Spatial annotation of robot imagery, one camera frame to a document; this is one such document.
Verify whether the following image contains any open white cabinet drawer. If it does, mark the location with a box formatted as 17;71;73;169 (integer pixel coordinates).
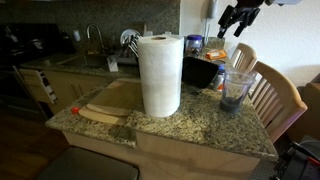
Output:
18;67;58;106

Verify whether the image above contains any orange snack packet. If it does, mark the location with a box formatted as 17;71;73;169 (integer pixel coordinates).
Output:
205;48;228;61

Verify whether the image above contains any grey padded stool seat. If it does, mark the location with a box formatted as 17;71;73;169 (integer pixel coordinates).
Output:
35;146;140;180

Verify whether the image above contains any chrome kitchen faucet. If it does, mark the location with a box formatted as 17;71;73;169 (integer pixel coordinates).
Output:
85;23;106;55

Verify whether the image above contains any white paper towel roll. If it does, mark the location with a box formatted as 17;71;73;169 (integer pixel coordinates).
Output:
137;34;185;118

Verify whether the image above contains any brown upholstered furniture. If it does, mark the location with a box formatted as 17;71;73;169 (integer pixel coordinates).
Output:
287;73;320;145

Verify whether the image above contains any dish drying rack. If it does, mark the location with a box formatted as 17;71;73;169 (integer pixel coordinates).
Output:
114;33;141;66

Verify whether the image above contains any small wooden cutting board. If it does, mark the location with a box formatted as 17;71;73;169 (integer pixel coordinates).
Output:
77;105;128;127

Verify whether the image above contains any black bag with red trim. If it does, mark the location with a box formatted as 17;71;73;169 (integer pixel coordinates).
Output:
270;134;320;180

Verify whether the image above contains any white rectangular container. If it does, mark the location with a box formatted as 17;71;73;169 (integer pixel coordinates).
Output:
106;54;120;73

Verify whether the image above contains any black rectangular plastic bowl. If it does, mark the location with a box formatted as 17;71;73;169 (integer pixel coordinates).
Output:
181;55;220;90

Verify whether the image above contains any white round plate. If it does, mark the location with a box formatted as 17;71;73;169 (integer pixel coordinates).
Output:
119;28;142;47

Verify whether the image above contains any large wooden cutting board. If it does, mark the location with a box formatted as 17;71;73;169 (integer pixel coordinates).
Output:
85;79;143;118

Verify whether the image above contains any clear plastic blender cup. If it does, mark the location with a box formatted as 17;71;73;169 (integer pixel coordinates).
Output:
219;67;258;115

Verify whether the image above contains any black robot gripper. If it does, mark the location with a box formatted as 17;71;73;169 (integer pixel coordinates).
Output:
216;0;265;40

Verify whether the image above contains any small wooden slat chair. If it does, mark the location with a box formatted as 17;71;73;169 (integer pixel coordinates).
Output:
229;42;259;73

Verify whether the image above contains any nut jar with blue lid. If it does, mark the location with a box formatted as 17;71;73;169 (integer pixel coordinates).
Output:
184;34;204;57

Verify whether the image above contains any black stove oven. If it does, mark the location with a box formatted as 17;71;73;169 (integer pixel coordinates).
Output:
0;22;63;123

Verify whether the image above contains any white soap bottle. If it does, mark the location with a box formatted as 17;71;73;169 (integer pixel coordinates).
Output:
72;29;82;43

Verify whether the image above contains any large wooden slat chair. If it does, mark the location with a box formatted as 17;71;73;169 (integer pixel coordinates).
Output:
249;60;309;144

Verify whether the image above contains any kitchen sink basin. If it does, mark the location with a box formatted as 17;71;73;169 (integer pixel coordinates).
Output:
59;53;108;70

